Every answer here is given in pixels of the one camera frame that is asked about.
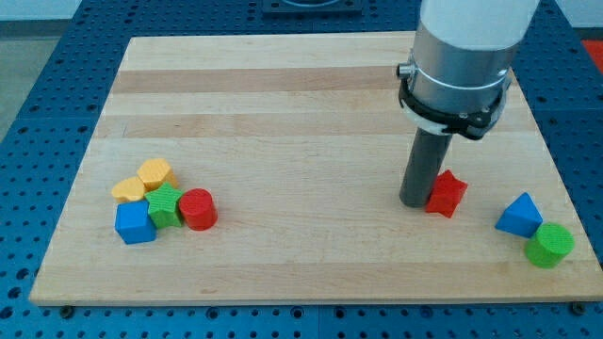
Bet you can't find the red star block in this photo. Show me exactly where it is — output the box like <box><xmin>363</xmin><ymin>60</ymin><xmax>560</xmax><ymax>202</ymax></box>
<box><xmin>425</xmin><ymin>169</ymin><xmax>468</xmax><ymax>218</ymax></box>

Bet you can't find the blue cube block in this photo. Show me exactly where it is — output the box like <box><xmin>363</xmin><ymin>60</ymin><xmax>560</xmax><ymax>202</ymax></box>
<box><xmin>114</xmin><ymin>200</ymin><xmax>156</xmax><ymax>245</ymax></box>

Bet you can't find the green star block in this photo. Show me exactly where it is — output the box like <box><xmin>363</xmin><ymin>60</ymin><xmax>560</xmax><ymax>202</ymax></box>
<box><xmin>145</xmin><ymin>182</ymin><xmax>183</xmax><ymax>229</ymax></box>

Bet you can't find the red cylinder block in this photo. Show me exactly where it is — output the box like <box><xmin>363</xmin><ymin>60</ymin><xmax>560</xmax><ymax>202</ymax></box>
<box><xmin>178</xmin><ymin>188</ymin><xmax>218</xmax><ymax>232</ymax></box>

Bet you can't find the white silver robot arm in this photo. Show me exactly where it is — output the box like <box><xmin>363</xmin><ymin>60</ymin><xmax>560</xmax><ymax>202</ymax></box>
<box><xmin>398</xmin><ymin>0</ymin><xmax>539</xmax><ymax>140</ymax></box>

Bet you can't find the yellow hexagon block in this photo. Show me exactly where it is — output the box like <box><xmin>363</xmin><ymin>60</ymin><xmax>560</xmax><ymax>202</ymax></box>
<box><xmin>137</xmin><ymin>158</ymin><xmax>179</xmax><ymax>191</ymax></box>

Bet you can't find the blue triangle block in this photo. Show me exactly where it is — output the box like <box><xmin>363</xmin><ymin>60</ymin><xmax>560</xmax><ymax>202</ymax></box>
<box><xmin>495</xmin><ymin>192</ymin><xmax>544</xmax><ymax>238</ymax></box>

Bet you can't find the yellow heart block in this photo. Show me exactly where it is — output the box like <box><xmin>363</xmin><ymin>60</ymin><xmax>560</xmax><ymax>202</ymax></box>
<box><xmin>110</xmin><ymin>176</ymin><xmax>147</xmax><ymax>203</ymax></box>

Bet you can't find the green cylinder block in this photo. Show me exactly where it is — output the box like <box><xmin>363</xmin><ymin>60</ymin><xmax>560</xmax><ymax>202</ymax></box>
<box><xmin>524</xmin><ymin>222</ymin><xmax>575</xmax><ymax>268</ymax></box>

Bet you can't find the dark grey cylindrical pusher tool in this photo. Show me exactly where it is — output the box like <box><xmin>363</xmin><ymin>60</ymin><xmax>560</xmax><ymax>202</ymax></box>
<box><xmin>399</xmin><ymin>128</ymin><xmax>452</xmax><ymax>208</ymax></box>

